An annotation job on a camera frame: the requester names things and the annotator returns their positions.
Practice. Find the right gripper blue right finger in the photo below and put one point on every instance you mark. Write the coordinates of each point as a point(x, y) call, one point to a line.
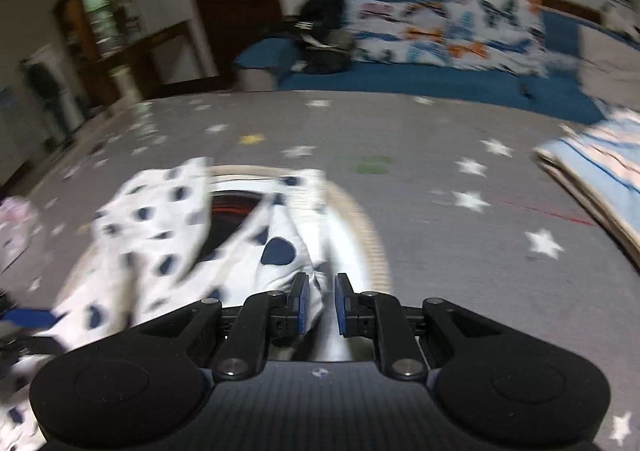
point(391, 327)

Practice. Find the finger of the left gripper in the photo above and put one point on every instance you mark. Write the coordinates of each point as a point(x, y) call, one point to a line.
point(31, 319)

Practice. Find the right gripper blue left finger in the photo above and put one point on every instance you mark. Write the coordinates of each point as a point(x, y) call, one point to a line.
point(249, 329)

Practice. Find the white navy polka dot garment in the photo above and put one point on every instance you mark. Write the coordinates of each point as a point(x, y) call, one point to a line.
point(82, 324)

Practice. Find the pink white cloth pile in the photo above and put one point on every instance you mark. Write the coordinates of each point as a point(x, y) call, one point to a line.
point(19, 218)

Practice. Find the wooden side table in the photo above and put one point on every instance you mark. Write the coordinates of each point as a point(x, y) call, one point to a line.
point(98, 77)

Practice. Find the black bag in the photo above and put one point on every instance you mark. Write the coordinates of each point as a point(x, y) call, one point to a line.
point(323, 45)

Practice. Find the striped folded blanket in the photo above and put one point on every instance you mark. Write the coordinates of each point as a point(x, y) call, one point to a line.
point(599, 167)

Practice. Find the blue sofa bench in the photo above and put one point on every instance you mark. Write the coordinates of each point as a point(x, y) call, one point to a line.
point(268, 65)

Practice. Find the butterfly print pillow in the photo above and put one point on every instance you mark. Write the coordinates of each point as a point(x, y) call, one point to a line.
point(473, 35)

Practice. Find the grey cushion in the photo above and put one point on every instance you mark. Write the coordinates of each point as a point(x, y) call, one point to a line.
point(609, 69)

